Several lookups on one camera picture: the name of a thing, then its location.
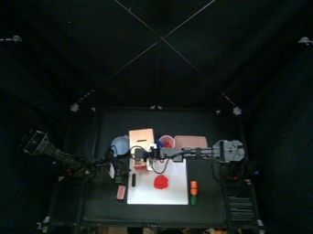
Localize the wooden drawer with red front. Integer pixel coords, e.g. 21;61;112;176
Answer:
131;156;153;172

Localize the grey-blue bowl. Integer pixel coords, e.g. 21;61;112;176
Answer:
110;134;131;157

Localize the light wooden drawer cabinet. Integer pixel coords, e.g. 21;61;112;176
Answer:
128;128;157;152

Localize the small pink block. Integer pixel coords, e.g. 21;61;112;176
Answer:
116;185;127;201

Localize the white cutting board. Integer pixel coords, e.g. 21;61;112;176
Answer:
126;158;190;206

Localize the orange toy carrot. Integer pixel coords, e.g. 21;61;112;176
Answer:
189;180;199;206

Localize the black printed label sheet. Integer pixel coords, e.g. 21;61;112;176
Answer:
225;195;257;224

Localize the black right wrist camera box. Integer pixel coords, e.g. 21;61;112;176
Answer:
134;147;147;160

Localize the black camera cable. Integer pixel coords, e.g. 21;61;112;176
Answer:
150;156;173;176

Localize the thin diagonal brace cable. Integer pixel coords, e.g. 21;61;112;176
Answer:
74;0;217;107
112;0;239;112

